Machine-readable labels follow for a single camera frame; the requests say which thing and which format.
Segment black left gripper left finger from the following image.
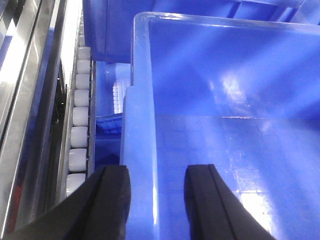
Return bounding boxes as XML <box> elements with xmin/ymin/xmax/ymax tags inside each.
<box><xmin>3</xmin><ymin>165</ymin><xmax>131</xmax><ymax>240</ymax></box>

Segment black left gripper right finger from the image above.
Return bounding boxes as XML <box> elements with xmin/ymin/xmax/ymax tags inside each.
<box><xmin>184</xmin><ymin>164</ymin><xmax>273</xmax><ymax>240</ymax></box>

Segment blue plastic bin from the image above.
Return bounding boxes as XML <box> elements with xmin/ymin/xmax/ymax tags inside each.
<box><xmin>120</xmin><ymin>21</ymin><xmax>320</xmax><ymax>240</ymax></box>

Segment white conveyor roller strip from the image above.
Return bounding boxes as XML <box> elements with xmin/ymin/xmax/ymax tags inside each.
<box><xmin>66</xmin><ymin>15</ymin><xmax>92</xmax><ymax>197</ymax></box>

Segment lower left blue bin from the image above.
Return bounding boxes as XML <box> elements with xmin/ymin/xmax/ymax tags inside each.
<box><xmin>95</xmin><ymin>61</ymin><xmax>131</xmax><ymax>167</ymax></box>

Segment rear blue bin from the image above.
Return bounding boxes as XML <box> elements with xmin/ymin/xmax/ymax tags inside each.
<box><xmin>82</xmin><ymin>0</ymin><xmax>320</xmax><ymax>64</ymax></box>

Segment stainless steel shelf rail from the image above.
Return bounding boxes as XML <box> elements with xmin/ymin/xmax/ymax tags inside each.
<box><xmin>0</xmin><ymin>0</ymin><xmax>82</xmax><ymax>239</ymax></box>

